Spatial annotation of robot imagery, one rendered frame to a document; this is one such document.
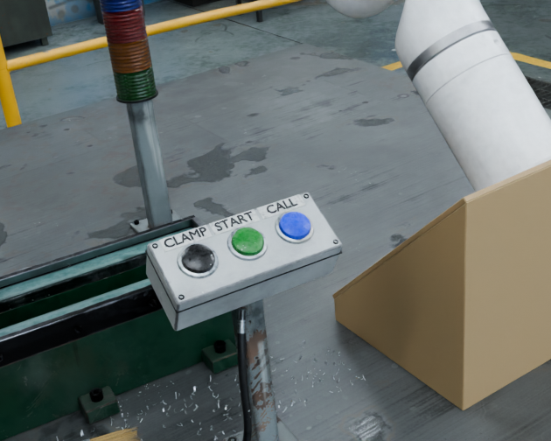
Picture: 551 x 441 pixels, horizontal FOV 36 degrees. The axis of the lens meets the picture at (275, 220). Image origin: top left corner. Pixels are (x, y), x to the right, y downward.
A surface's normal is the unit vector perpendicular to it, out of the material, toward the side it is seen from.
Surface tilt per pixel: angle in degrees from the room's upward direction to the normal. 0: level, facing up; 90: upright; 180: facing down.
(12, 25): 90
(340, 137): 0
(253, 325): 90
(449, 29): 52
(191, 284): 29
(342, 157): 0
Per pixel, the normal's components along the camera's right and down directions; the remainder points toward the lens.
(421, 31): -0.57, 0.12
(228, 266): 0.15, -0.59
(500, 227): 0.55, 0.34
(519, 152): -0.23, -0.10
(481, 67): -0.04, -0.20
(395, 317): -0.83, 0.33
